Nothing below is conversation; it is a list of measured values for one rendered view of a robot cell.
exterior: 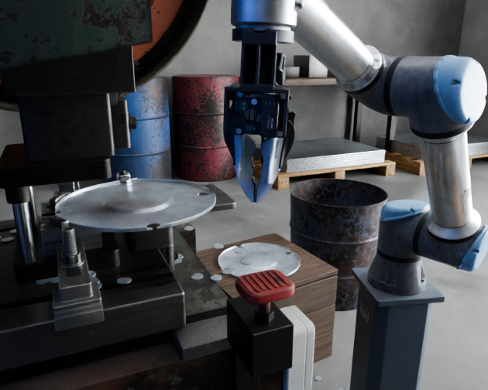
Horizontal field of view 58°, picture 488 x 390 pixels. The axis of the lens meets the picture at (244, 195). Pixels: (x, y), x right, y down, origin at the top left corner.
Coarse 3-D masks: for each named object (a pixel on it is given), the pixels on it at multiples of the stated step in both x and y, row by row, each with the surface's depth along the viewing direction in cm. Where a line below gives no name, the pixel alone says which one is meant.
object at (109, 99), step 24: (24, 96) 63; (48, 96) 64; (72, 96) 66; (96, 96) 67; (120, 96) 78; (24, 120) 64; (48, 120) 65; (72, 120) 66; (96, 120) 68; (120, 120) 72; (24, 144) 65; (48, 144) 66; (72, 144) 67; (96, 144) 69; (120, 144) 73
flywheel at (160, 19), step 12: (156, 0) 104; (168, 0) 105; (180, 0) 106; (156, 12) 105; (168, 12) 106; (156, 24) 106; (168, 24) 107; (156, 36) 106; (132, 48) 105; (144, 48) 106
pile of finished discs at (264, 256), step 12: (228, 252) 161; (252, 252) 161; (264, 252) 161; (276, 252) 161; (228, 264) 152; (240, 264) 152; (252, 264) 151; (264, 264) 151; (276, 264) 152; (288, 264) 152; (300, 264) 152
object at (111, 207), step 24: (96, 192) 88; (120, 192) 88; (144, 192) 86; (168, 192) 88; (192, 192) 88; (72, 216) 75; (96, 216) 75; (120, 216) 75; (144, 216) 75; (168, 216) 75; (192, 216) 73
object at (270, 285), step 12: (240, 276) 59; (252, 276) 59; (264, 276) 59; (276, 276) 59; (240, 288) 56; (252, 288) 56; (264, 288) 56; (276, 288) 56; (288, 288) 56; (252, 300) 55; (264, 300) 55; (276, 300) 56; (264, 312) 58
